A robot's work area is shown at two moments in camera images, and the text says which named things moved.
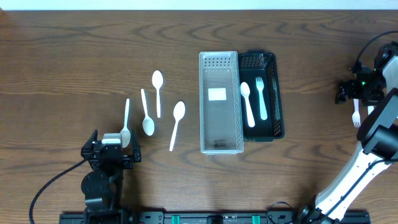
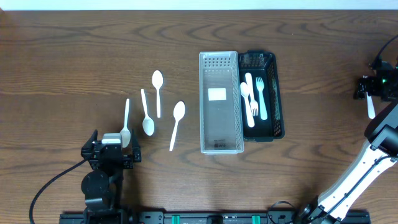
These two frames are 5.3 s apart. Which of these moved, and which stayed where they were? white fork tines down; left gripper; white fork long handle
Moved: white fork tines down
Stayed: left gripper; white fork long handle
